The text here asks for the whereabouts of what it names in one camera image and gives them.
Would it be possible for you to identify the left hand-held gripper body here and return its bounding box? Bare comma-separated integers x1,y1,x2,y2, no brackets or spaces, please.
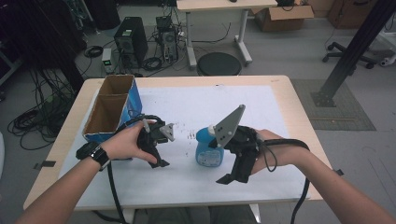
136,119,176,155

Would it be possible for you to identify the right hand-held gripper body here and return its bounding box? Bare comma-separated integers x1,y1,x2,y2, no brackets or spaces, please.
214,104,262,161

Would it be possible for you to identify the blue plastic bottle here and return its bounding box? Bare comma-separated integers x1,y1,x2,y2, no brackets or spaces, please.
194,123,225,168

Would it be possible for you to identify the person's left hand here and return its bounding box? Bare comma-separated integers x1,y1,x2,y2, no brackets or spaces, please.
100,119,159,165

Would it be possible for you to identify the person's right hand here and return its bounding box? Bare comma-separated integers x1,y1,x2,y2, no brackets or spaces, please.
250,129,304,175

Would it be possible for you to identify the white table mat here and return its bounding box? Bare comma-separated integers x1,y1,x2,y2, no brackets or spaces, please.
58,85,311,210

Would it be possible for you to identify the white table leg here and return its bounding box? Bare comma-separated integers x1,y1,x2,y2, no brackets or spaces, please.
121,208,136,224
248,203,262,224

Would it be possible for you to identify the blue cardboard box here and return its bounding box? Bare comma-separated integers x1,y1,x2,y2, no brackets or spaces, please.
81,74,144,161

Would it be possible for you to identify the black smartwatch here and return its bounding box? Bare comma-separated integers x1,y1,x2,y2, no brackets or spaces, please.
75,141,112,172

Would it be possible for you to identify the black round stool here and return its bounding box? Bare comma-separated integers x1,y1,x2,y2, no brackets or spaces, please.
196,51,243,77

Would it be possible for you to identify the white power supply unit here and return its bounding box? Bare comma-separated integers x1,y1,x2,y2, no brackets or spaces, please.
101,48,115,75

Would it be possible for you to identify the small black computer tower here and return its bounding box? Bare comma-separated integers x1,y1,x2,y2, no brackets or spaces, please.
160,27,179,63

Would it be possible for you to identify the large black computer tower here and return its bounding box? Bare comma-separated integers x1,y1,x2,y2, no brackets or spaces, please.
113,16,149,68

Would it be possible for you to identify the grey floor mat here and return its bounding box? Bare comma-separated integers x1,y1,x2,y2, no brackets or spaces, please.
290,77,377,132

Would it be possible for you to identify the small black device box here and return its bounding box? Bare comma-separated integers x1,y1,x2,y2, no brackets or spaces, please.
155,15,173,31

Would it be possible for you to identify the open brown cardboard box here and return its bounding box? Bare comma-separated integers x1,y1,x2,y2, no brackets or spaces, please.
250,4,316,33

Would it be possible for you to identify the black office chair base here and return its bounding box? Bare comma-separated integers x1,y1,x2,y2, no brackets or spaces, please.
321,41,378,70

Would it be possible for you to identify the light wooden desk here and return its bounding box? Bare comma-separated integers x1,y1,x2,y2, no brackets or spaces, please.
176,0,278,70

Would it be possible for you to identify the black curtain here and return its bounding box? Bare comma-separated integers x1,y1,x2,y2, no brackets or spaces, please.
17,0,89,92

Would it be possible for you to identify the closed brown cardboard box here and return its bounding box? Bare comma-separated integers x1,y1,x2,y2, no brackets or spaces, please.
326,0,378,30

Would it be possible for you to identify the thin black cable loop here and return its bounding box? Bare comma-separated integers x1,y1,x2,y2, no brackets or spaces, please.
259,142,278,173

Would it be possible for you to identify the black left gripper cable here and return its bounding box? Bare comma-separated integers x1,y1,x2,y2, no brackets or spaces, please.
106,114,165,224

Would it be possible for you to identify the thick black right gripper cable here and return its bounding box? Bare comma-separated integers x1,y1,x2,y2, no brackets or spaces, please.
263,137,312,224

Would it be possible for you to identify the coiled black cable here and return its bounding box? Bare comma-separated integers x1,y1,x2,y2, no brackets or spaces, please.
141,56,163,72
83,45,105,59

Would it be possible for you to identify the tangle of black cables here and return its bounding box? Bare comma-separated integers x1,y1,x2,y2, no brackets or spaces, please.
7,66,78,151

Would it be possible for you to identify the black metal post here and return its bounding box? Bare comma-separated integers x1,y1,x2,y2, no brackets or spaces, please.
310,0,396,108

